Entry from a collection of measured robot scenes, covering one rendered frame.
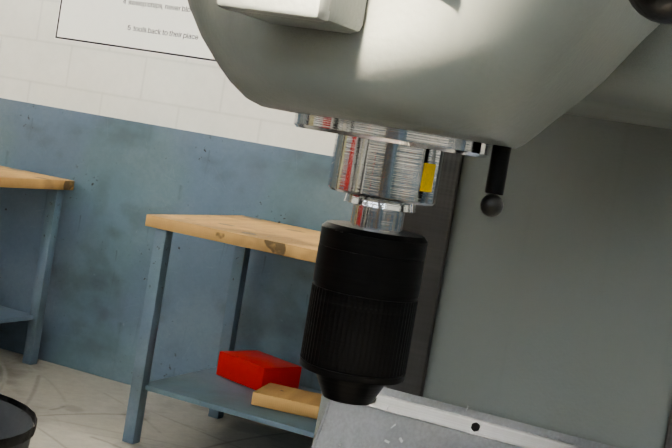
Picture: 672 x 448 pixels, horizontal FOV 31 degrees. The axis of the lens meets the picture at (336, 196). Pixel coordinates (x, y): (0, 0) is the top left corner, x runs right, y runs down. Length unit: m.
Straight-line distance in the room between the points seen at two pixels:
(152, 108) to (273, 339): 1.21
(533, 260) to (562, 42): 0.45
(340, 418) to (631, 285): 0.24
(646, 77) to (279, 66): 0.21
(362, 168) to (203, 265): 4.94
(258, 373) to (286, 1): 4.48
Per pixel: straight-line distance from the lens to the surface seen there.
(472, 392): 0.91
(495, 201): 0.50
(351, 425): 0.92
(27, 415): 2.63
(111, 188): 5.70
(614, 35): 0.50
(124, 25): 5.74
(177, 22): 5.59
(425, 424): 0.91
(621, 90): 0.60
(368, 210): 0.51
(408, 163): 0.50
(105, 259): 5.72
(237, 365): 4.96
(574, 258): 0.88
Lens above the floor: 1.30
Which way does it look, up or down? 3 degrees down
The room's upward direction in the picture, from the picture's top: 9 degrees clockwise
